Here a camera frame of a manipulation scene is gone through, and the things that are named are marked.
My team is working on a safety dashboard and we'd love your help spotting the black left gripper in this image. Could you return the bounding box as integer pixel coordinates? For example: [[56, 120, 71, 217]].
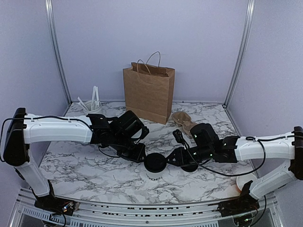
[[111, 133, 147, 164]]

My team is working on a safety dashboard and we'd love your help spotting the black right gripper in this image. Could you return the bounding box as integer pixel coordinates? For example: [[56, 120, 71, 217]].
[[165, 146, 213, 167]]

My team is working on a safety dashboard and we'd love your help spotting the black plastic cup lid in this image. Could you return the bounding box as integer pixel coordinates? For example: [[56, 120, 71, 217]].
[[144, 153, 167, 173]]

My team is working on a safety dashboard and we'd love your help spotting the white paper coffee cup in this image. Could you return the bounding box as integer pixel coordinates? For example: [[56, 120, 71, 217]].
[[146, 169, 164, 181]]

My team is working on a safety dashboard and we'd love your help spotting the brown cardboard cup carrier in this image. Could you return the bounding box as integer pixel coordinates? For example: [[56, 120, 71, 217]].
[[171, 112, 197, 139]]

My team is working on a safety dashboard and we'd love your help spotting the brown paper bag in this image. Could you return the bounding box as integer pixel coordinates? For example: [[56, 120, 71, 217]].
[[123, 60, 175, 124]]

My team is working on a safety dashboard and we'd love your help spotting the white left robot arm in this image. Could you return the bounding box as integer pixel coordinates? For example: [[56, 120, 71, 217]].
[[2, 108, 149, 216]]

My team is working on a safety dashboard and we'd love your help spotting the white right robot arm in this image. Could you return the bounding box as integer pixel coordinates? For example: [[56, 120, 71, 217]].
[[166, 123, 303, 217]]

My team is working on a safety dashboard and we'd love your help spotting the black cup lid stack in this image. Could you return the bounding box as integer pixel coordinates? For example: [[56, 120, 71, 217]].
[[181, 165, 198, 173]]

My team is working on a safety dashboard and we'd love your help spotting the white cup with stirrers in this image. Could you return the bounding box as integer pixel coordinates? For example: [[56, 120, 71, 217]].
[[77, 86, 102, 114]]

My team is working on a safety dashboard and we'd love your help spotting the white orange paper cup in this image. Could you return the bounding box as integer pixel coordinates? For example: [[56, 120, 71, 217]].
[[236, 174, 257, 192]]

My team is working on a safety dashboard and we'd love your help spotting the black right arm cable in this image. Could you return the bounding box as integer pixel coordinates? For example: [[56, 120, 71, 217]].
[[174, 130, 299, 177]]

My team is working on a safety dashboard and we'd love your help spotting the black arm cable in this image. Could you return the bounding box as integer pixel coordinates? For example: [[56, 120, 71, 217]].
[[0, 114, 133, 163], [174, 130, 299, 177]]

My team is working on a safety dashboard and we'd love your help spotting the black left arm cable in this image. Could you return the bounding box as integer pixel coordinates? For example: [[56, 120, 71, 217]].
[[0, 114, 133, 163]]

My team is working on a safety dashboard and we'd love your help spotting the aluminium front rail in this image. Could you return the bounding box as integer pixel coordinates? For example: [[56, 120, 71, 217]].
[[9, 188, 284, 227]]

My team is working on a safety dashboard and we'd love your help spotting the right aluminium frame post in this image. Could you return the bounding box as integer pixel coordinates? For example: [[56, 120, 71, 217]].
[[223, 0, 255, 108]]

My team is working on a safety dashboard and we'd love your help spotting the aluminium frame post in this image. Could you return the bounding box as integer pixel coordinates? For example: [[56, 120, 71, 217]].
[[223, 0, 255, 108], [45, 0, 72, 105]]

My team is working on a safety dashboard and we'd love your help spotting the left aluminium frame post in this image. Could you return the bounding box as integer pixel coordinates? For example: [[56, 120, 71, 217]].
[[45, 0, 72, 105]]

